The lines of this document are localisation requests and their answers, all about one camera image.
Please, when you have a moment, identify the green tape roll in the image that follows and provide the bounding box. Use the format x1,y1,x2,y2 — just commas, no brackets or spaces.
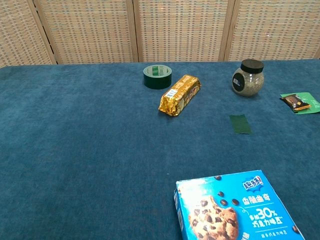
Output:
142,64,173,90

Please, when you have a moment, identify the gold foil biscuit pack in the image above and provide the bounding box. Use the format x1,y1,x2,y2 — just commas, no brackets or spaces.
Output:
158,74,202,118

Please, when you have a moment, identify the blue velvet tablecloth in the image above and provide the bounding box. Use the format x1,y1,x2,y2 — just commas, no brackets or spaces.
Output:
0,58,320,240

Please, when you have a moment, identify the woven folding screen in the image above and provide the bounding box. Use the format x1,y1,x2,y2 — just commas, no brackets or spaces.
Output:
0,0,320,69

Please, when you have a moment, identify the round glass jar black lid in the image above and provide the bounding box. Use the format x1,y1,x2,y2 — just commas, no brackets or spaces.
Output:
231,59,265,98

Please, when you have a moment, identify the blue chocolate cookie box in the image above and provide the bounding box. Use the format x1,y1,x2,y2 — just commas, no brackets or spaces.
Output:
173,170,306,240

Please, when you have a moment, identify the brown snack bar wrapper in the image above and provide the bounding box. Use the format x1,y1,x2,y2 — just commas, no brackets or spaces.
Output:
279,94,312,112

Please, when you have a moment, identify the green paper card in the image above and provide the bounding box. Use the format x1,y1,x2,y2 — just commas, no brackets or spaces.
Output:
279,92,320,116

